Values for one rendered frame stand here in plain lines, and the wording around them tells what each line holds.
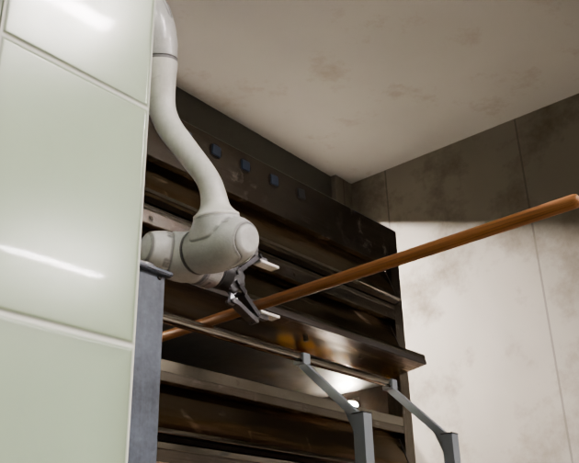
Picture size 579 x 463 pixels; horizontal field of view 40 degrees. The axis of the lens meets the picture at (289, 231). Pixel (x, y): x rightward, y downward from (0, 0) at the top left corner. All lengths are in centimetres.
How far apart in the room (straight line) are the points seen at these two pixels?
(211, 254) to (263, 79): 406
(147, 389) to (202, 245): 46
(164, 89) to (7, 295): 152
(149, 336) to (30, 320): 96
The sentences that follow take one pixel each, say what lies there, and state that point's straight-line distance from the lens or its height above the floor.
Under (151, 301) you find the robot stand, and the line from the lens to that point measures 137.
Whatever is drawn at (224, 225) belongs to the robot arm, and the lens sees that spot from 166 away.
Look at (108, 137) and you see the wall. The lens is 47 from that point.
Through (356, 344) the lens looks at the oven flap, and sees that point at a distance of 319.
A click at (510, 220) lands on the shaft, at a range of 172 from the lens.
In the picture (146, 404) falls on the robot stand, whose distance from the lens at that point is 132.
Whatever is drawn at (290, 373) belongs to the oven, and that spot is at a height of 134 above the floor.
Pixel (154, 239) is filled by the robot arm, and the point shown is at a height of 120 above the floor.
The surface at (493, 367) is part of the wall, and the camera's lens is 584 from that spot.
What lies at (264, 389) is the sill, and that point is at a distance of 291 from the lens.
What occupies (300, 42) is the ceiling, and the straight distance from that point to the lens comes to 536.
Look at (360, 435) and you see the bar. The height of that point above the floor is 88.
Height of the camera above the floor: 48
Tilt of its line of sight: 25 degrees up
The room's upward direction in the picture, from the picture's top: 1 degrees counter-clockwise
